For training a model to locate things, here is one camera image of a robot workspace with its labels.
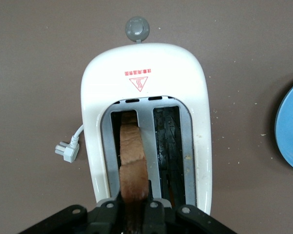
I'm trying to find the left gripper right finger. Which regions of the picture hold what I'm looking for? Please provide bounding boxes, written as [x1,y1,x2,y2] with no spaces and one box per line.
[143,179,173,234]

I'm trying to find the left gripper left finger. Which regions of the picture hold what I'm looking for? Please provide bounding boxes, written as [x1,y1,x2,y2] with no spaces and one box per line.
[87,189,128,234]

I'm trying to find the brown bread slice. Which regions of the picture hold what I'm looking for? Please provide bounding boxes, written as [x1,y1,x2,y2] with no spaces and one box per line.
[119,111,150,234]

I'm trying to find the blue round plate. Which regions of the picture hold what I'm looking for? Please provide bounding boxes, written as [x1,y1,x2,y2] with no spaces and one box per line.
[274,78,293,174]

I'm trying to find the white two-slot toaster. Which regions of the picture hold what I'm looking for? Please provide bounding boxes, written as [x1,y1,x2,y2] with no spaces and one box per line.
[79,16,213,216]

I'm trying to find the white toaster plug cord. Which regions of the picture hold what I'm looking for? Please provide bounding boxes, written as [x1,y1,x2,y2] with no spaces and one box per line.
[54,124,85,163]

